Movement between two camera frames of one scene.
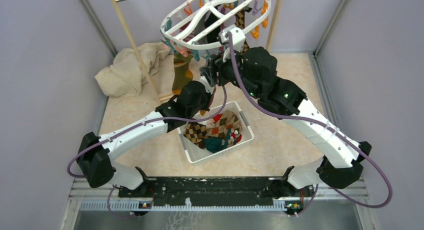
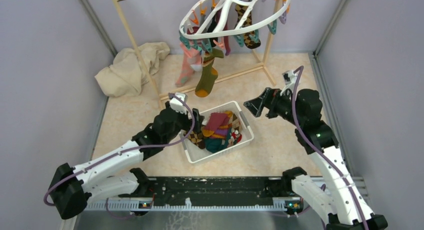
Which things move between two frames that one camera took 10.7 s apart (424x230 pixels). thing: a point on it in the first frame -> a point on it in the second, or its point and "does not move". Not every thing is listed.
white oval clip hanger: (200, 18) -> (234, 10)
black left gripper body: (204, 105) -> (183, 123)
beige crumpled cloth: (125, 76) does not move
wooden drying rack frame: (116, 1) does not move
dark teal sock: (214, 145) does not move
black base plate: (215, 191) does not move
